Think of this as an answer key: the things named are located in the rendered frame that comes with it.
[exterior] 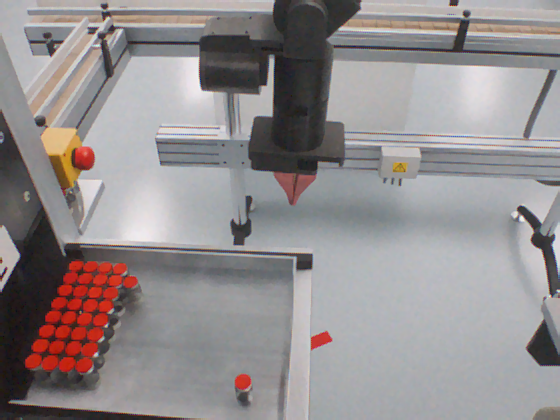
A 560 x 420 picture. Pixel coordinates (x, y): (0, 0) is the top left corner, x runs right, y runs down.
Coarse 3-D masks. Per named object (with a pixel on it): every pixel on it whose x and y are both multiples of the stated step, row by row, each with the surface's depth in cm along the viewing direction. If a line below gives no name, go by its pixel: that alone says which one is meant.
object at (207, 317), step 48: (144, 288) 77; (192, 288) 77; (240, 288) 77; (288, 288) 77; (144, 336) 71; (192, 336) 71; (240, 336) 71; (288, 336) 71; (48, 384) 65; (144, 384) 65; (192, 384) 65; (288, 384) 62
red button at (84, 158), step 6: (78, 150) 80; (84, 150) 80; (90, 150) 81; (78, 156) 80; (84, 156) 80; (90, 156) 81; (78, 162) 80; (84, 162) 80; (90, 162) 81; (78, 168) 81; (84, 168) 81; (90, 168) 82
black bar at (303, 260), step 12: (72, 252) 80; (216, 252) 80; (228, 252) 80; (240, 252) 80; (252, 252) 80; (264, 252) 80; (276, 252) 80; (288, 252) 80; (300, 264) 79; (312, 264) 79
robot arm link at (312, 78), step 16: (272, 48) 47; (288, 64) 46; (304, 64) 46; (320, 64) 46; (288, 80) 48; (304, 80) 47; (320, 80) 48; (288, 96) 49; (304, 96) 48; (320, 96) 49
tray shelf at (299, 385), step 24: (96, 240) 84; (120, 240) 84; (24, 264) 80; (48, 264) 80; (24, 288) 77; (48, 288) 77; (0, 312) 74; (24, 312) 74; (48, 312) 74; (0, 336) 71; (24, 336) 71; (0, 360) 68; (24, 360) 68; (0, 384) 65; (24, 384) 65; (0, 408) 63; (288, 408) 63
